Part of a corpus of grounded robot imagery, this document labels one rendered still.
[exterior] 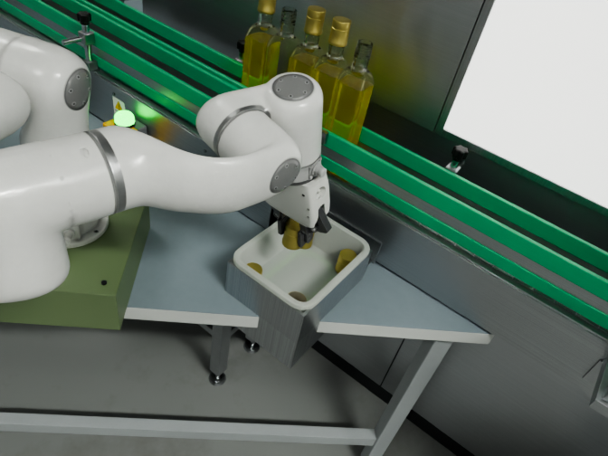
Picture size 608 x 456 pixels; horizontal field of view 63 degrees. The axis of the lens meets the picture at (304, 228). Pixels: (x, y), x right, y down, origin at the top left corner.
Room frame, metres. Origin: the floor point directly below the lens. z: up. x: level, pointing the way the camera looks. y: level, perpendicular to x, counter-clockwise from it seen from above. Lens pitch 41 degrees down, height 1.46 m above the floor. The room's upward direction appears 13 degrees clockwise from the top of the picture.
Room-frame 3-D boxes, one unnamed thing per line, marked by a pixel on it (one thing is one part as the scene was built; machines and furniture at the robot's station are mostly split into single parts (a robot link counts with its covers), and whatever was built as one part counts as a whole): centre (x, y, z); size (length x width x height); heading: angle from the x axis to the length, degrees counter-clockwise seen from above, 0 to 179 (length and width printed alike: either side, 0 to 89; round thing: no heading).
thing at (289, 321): (0.67, -0.02, 0.79); 0.27 x 0.17 x 0.08; 151
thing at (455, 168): (0.85, -0.27, 0.94); 0.07 x 0.04 x 0.13; 151
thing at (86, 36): (1.04, 0.59, 0.94); 0.07 x 0.04 x 0.13; 151
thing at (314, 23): (0.95, 0.06, 1.14); 0.04 x 0.04 x 0.04
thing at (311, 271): (0.65, -0.01, 0.80); 0.22 x 0.17 x 0.09; 151
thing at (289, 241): (0.61, 0.01, 0.91); 0.04 x 0.04 x 0.04
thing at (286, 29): (0.98, 0.12, 1.12); 0.03 x 0.03 x 0.05
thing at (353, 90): (0.89, -0.03, 0.99); 0.06 x 0.06 x 0.21; 61
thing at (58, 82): (0.59, 0.40, 1.07); 0.13 x 0.10 x 0.16; 82
